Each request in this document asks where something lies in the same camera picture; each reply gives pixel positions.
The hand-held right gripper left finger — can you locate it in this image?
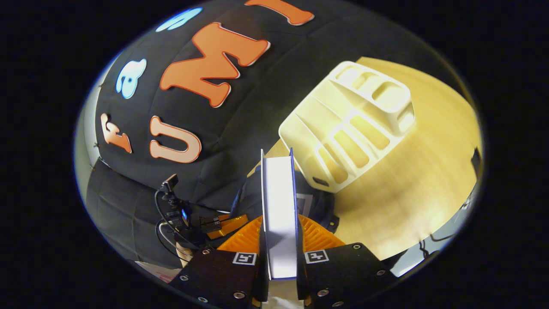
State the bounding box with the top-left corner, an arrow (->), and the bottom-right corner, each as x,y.
169,215 -> 270,308

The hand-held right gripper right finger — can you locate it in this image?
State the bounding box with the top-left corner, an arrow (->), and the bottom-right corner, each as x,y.
296,214 -> 398,309

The dark blue book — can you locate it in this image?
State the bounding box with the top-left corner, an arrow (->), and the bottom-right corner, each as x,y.
259,148 -> 299,281

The grey and white book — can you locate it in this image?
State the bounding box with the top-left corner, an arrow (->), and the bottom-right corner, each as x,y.
297,193 -> 318,217

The white bookshelf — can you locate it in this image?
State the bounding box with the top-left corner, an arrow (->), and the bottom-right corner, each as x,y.
278,61 -> 417,194

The person's light clothing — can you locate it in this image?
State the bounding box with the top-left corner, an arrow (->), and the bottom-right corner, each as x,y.
137,260 -> 181,282

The black backdrop cloth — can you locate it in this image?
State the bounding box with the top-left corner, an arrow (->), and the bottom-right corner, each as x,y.
84,0 -> 455,269

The black cable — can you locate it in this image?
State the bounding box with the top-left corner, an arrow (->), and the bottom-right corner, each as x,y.
418,233 -> 457,258

